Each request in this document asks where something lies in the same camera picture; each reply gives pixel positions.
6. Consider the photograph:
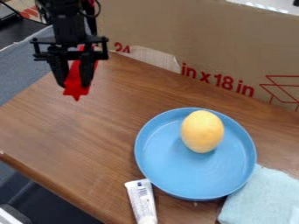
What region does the red rectangular block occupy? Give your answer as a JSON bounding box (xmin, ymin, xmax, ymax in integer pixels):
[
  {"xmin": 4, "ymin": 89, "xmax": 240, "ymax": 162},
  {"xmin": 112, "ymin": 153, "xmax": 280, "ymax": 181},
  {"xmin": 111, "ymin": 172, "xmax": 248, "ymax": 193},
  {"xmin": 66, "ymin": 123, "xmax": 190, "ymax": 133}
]
[{"xmin": 62, "ymin": 44, "xmax": 100, "ymax": 102}]

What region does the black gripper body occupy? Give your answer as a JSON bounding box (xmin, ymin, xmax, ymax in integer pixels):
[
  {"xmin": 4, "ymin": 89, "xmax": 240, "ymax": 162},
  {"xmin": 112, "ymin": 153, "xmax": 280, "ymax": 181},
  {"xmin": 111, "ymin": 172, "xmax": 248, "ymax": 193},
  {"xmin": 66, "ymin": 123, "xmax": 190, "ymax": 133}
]
[{"xmin": 31, "ymin": 13, "xmax": 108, "ymax": 60}]

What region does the cardboard box wall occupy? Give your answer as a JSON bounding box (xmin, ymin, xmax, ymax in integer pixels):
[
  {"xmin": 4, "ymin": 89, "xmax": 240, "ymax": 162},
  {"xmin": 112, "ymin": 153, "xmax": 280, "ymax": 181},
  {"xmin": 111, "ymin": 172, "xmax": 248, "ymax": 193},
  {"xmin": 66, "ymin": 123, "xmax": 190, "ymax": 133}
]
[{"xmin": 98, "ymin": 0, "xmax": 299, "ymax": 112}]

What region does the white tube of cream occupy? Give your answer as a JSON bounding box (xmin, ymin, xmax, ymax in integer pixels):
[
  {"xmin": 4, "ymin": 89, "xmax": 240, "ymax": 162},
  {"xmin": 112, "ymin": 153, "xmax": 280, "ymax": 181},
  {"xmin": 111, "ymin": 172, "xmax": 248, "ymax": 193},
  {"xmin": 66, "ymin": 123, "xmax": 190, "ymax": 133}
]
[{"xmin": 126, "ymin": 178, "xmax": 158, "ymax": 224}]

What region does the light blue towel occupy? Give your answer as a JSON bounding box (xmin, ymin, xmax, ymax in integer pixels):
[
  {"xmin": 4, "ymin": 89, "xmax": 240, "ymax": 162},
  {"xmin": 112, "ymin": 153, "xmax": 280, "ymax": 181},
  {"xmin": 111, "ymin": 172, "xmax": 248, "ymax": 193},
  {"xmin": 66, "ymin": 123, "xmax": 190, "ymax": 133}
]
[{"xmin": 218, "ymin": 165, "xmax": 299, "ymax": 224}]

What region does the yellow lemon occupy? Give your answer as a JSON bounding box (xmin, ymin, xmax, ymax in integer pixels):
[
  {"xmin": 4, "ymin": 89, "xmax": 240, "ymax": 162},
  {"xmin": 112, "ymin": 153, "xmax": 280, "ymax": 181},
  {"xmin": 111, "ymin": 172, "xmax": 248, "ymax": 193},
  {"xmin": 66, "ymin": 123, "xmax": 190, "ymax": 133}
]
[{"xmin": 182, "ymin": 110, "xmax": 224, "ymax": 153}]

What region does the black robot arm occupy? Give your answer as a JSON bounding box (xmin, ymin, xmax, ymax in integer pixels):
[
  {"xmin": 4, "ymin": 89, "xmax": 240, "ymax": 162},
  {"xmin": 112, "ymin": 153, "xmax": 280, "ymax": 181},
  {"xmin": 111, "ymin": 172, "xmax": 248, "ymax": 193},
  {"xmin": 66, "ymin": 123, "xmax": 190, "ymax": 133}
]
[{"xmin": 31, "ymin": 0, "xmax": 108, "ymax": 88}]

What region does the blue plate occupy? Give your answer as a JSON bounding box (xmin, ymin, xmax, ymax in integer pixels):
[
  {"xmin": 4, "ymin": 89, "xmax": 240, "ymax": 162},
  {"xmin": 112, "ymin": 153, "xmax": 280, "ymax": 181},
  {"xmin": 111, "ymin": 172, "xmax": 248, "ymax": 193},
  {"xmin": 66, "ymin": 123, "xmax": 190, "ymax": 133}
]
[{"xmin": 135, "ymin": 108, "xmax": 258, "ymax": 201}]

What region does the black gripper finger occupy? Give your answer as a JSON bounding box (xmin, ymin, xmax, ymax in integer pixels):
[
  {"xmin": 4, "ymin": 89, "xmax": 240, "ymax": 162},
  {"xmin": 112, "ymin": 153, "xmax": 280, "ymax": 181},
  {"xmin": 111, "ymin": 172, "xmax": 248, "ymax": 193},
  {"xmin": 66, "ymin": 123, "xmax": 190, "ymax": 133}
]
[
  {"xmin": 46, "ymin": 46, "xmax": 71, "ymax": 89},
  {"xmin": 79, "ymin": 46, "xmax": 99, "ymax": 88}
]

